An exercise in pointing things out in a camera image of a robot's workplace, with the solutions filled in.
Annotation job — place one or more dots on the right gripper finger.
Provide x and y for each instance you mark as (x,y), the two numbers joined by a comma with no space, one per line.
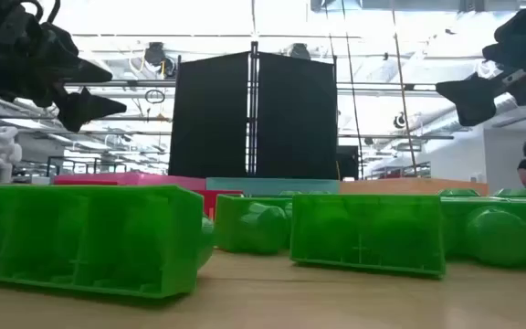
(502,52)
(475,98)

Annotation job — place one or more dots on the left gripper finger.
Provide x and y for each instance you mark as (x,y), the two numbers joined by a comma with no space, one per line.
(85,109)
(87,73)

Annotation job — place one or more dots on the long green four-stud block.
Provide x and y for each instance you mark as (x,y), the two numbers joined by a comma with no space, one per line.
(249,224)
(85,237)
(496,237)

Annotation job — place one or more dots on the short green block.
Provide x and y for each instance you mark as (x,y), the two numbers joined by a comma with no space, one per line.
(368,233)
(457,192)

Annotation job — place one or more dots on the small green two-stud block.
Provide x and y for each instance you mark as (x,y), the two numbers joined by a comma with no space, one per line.
(290,193)

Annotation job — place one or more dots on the black metal railing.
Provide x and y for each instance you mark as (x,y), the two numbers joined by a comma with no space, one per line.
(85,158)

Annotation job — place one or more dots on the white humanoid robot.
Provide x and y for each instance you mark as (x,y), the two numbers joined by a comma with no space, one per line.
(3,153)

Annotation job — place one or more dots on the pink plastic bin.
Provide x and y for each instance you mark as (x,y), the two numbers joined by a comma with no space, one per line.
(153,180)

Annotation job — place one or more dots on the orange plastic bin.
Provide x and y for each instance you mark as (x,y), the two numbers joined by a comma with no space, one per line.
(409,186)

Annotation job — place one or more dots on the black screen panel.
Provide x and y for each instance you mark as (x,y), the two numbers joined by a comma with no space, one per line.
(208,119)
(295,119)

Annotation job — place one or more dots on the black background panel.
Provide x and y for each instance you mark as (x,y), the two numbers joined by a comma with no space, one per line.
(347,162)

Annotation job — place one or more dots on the black screen stand pole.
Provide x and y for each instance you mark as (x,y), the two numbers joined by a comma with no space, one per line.
(254,109)

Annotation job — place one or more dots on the teal plastic bin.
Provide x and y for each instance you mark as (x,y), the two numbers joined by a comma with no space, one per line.
(272,185)

